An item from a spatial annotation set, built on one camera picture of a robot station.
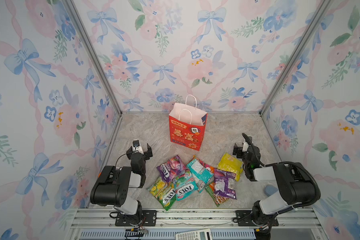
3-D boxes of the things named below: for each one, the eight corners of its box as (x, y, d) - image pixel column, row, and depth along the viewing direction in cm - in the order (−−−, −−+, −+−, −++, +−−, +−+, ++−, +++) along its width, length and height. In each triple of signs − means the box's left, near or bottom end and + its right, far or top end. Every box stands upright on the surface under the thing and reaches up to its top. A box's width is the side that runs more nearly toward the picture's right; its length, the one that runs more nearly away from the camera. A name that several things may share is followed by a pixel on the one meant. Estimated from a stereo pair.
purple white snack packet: (213, 195, 83) (214, 192, 79) (214, 171, 91) (215, 168, 88) (234, 199, 81) (236, 197, 78) (233, 174, 90) (235, 171, 87)
